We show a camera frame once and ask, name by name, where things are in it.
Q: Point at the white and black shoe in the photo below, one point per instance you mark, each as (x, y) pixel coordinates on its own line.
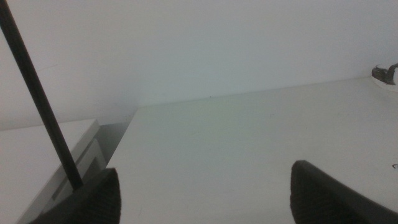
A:
(384, 76)

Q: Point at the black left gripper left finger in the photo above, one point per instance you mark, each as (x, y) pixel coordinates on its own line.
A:
(96, 199)

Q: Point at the white side shelf unit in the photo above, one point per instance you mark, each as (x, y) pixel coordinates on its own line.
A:
(18, 155)

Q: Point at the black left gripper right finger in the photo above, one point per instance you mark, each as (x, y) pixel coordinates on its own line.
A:
(320, 199)

